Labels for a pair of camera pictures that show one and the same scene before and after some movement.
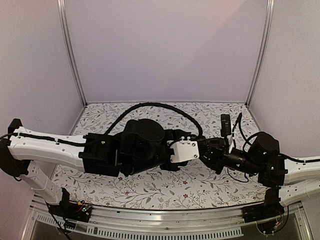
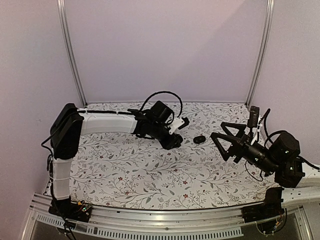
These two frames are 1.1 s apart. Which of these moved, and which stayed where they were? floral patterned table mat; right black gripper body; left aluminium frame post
Moved: right black gripper body
Stayed: left aluminium frame post; floral patterned table mat
